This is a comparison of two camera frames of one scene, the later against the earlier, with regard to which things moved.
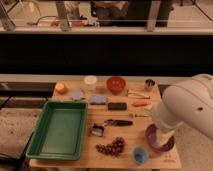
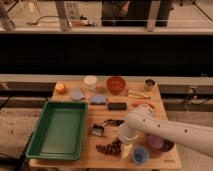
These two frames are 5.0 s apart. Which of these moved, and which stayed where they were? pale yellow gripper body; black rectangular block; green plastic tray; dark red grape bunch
Moved: pale yellow gripper body
Stayed: green plastic tray; dark red grape bunch; black rectangular block
